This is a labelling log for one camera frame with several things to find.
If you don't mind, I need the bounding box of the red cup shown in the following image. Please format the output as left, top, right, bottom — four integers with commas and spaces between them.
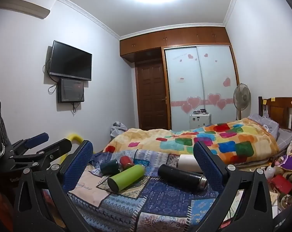
119, 156, 135, 170

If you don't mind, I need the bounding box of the wooden bed headboard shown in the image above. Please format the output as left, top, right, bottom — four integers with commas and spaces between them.
258, 96, 292, 136

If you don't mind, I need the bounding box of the yellow curved tube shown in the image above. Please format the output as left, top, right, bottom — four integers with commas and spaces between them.
59, 132, 84, 165

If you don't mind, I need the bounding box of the wall-mounted black television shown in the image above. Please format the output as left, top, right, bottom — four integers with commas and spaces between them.
49, 40, 93, 81

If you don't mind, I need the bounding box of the clear plastic bottle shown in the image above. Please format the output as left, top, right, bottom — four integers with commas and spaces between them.
265, 165, 277, 182

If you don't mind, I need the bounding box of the white air conditioner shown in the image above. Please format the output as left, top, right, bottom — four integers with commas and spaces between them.
0, 0, 57, 19

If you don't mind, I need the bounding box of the frosted sliding wardrobe door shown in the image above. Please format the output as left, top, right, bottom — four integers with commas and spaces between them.
164, 47, 205, 131
197, 45, 239, 122

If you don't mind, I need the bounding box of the dark teal cup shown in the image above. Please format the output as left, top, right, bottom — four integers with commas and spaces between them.
100, 159, 120, 175

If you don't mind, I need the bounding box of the white bottle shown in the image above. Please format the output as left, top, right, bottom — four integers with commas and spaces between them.
177, 154, 203, 174

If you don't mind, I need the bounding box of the black thermos cup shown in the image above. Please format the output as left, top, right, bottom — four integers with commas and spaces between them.
158, 164, 209, 192

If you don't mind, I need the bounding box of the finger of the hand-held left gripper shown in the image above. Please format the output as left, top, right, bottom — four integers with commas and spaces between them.
12, 132, 50, 155
9, 138, 72, 172

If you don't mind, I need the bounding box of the colourful checked quilt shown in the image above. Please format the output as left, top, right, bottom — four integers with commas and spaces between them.
103, 118, 279, 165

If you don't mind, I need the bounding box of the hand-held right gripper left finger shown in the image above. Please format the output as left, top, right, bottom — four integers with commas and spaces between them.
12, 140, 98, 232

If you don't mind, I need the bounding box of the red box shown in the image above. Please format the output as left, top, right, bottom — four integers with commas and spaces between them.
271, 175, 292, 195

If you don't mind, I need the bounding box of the brown wooden door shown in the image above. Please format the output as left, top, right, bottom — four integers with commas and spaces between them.
136, 61, 170, 130

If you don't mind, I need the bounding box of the small black wall screen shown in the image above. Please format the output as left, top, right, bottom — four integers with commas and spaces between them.
58, 78, 85, 103

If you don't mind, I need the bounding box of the lime green bottle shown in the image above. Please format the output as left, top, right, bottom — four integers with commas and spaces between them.
107, 164, 146, 191

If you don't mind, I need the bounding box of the standing electric fan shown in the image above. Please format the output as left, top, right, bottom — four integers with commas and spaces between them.
234, 83, 252, 121

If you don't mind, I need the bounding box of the stuffed doll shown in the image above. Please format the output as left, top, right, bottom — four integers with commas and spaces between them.
274, 138, 292, 172

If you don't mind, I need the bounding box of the blue patchwork blanket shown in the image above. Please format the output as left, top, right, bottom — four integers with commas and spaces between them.
43, 148, 234, 232

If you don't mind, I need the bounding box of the wooden overhead cabinet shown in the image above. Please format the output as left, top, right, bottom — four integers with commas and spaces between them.
119, 26, 232, 64

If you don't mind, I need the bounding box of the grey pillow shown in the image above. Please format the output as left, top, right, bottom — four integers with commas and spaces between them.
276, 128, 292, 151
248, 113, 279, 134

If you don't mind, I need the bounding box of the white bedside cabinet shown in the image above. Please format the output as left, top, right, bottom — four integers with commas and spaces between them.
190, 113, 212, 129

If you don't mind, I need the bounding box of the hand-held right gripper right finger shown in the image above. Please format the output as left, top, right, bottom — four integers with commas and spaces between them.
192, 141, 282, 232

